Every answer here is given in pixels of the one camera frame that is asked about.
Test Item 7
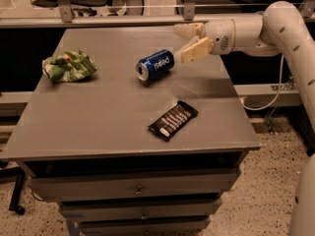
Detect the bottom grey drawer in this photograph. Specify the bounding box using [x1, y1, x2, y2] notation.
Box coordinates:
[79, 216, 210, 236]

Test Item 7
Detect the top grey drawer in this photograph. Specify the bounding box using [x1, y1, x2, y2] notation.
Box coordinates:
[28, 168, 239, 203]

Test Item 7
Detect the white cable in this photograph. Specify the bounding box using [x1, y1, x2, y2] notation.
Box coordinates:
[242, 54, 286, 112]

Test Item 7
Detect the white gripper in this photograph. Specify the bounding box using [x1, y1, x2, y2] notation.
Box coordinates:
[173, 19, 235, 63]

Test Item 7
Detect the grey drawer cabinet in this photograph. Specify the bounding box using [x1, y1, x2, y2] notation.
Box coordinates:
[0, 25, 261, 236]

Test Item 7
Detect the blue pepsi can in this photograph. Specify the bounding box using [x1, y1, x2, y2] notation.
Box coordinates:
[135, 49, 175, 82]

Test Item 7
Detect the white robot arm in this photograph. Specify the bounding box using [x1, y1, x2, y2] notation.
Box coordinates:
[173, 1, 315, 236]

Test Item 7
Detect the grey drawer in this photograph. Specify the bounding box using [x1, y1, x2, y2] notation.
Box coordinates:
[28, 168, 239, 203]
[79, 216, 210, 236]
[60, 198, 221, 222]

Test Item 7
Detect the grey metal railing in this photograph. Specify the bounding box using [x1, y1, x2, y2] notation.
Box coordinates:
[0, 0, 315, 30]

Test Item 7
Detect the black chair base leg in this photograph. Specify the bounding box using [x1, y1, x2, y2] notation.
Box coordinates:
[0, 160, 26, 215]

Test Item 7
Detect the green crumpled chip bag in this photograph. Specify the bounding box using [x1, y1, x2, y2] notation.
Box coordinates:
[42, 50, 97, 83]

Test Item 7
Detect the middle grey drawer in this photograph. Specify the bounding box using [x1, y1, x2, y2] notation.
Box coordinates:
[60, 198, 221, 222]

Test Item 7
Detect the black candy bar wrapper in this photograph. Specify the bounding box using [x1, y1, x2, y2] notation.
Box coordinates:
[148, 100, 198, 142]

